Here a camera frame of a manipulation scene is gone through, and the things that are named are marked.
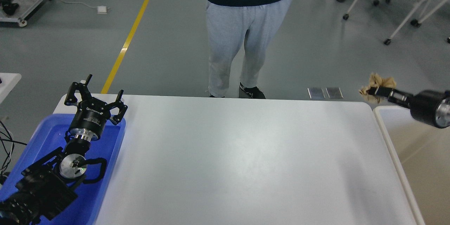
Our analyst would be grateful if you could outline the beige plastic bin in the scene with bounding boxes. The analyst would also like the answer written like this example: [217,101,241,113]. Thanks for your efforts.
[373,106,450,225]

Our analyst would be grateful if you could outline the black cables bundle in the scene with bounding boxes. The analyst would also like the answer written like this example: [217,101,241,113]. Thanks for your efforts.
[0,118,28,180]

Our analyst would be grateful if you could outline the blue plastic tray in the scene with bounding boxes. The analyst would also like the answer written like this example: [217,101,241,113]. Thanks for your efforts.
[0,113,127,225]

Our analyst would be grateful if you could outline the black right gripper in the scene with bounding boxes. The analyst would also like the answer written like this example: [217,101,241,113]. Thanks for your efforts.
[366,86,450,129]

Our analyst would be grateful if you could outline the right metal floor plate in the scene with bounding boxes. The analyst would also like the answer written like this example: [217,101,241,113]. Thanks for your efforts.
[325,87,343,99]

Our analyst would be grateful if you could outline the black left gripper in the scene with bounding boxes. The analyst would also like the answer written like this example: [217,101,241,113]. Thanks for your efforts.
[64,75,128,141]

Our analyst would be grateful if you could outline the left metal floor plate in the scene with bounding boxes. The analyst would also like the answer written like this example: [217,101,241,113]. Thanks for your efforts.
[307,87,325,100]

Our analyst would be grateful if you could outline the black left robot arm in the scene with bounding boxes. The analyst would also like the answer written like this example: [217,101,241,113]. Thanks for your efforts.
[1,75,128,225]

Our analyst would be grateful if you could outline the metal floor plate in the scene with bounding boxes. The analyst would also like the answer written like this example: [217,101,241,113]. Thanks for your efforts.
[325,87,343,99]
[307,87,325,100]

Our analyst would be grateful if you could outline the brown paper ball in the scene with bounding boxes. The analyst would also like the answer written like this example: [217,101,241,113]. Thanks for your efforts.
[359,72,397,104]

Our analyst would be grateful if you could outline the white side table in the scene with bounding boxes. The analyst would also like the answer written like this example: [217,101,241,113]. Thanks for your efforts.
[0,72,21,103]

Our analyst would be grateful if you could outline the white power adapter with cable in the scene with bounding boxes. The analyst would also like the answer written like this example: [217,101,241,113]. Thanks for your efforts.
[57,0,111,14]

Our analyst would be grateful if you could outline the person in grey sweatpants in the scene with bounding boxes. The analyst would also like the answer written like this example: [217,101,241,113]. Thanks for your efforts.
[206,0,291,99]

